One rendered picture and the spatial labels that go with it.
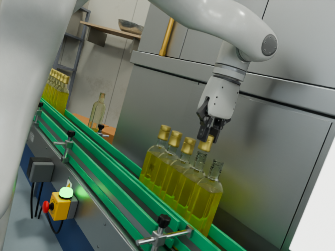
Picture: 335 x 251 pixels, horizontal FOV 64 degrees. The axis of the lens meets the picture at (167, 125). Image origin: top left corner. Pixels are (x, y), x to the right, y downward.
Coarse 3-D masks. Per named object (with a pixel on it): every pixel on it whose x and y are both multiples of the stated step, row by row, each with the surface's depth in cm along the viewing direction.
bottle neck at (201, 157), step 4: (200, 152) 74; (204, 152) 74; (196, 156) 73; (200, 156) 72; (204, 156) 72; (196, 160) 73; (200, 160) 72; (204, 160) 73; (196, 164) 73; (200, 164) 72; (196, 168) 73; (200, 168) 73
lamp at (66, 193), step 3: (60, 189) 91; (63, 189) 90; (66, 189) 90; (69, 189) 91; (60, 192) 90; (63, 192) 89; (66, 192) 89; (69, 192) 90; (72, 192) 91; (60, 195) 89; (63, 195) 89; (66, 195) 89; (69, 195) 90; (72, 195) 92; (63, 198) 89; (66, 198) 89; (69, 198) 90
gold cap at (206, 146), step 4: (208, 136) 71; (212, 136) 71; (200, 140) 72; (208, 140) 71; (212, 140) 72; (200, 144) 72; (204, 144) 71; (208, 144) 71; (200, 148) 72; (204, 148) 71; (208, 148) 72
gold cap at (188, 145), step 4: (184, 140) 77; (188, 140) 76; (192, 140) 76; (184, 144) 76; (188, 144) 76; (192, 144) 76; (184, 148) 76; (188, 148) 76; (192, 148) 77; (184, 152) 76; (188, 152) 76; (192, 152) 78
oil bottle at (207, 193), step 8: (200, 184) 69; (208, 184) 68; (216, 184) 68; (200, 192) 69; (208, 192) 67; (216, 192) 68; (192, 200) 70; (200, 200) 68; (208, 200) 67; (216, 200) 69; (192, 208) 70; (200, 208) 68; (208, 208) 68; (216, 208) 70; (192, 216) 70; (200, 216) 68; (208, 216) 69; (192, 224) 69; (200, 224) 68; (208, 224) 70; (200, 232) 69; (208, 232) 72
